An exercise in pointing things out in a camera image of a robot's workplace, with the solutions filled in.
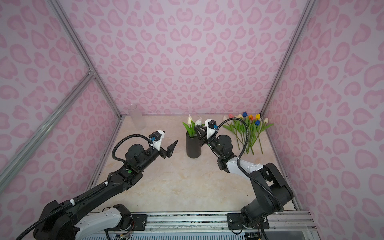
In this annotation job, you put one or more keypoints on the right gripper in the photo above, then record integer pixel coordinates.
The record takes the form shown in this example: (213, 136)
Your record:
(203, 140)

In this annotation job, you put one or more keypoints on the aluminium frame left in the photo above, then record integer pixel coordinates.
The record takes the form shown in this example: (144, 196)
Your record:
(20, 159)

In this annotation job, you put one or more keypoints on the dark grey vase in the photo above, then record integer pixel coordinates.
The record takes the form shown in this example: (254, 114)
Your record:
(193, 148)

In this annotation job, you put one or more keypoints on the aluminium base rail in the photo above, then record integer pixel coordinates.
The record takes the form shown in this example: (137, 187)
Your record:
(288, 225)

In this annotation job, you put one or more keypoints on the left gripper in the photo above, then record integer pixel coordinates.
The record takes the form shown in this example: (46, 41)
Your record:
(169, 150)

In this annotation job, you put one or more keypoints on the pink tulip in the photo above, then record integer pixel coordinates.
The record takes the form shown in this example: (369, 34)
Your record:
(232, 116)

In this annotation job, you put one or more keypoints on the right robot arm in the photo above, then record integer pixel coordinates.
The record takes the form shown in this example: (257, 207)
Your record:
(270, 187)

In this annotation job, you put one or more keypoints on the blue tulip back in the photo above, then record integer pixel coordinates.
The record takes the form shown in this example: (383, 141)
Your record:
(244, 114)

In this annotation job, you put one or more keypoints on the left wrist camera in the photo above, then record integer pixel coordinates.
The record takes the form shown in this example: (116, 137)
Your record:
(156, 139)

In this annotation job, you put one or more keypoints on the clear plastic cup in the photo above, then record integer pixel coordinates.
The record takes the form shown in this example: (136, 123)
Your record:
(136, 116)

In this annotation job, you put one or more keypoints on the blue tulip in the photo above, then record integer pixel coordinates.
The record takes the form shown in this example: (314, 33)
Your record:
(258, 125)
(244, 114)

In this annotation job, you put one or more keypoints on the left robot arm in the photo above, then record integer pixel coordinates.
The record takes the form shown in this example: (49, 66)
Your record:
(66, 221)

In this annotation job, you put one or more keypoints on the blue tulip front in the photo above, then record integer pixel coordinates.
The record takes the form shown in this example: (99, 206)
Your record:
(258, 125)

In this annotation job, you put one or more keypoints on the aluminium corner post right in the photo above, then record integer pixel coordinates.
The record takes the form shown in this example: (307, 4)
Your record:
(308, 11)

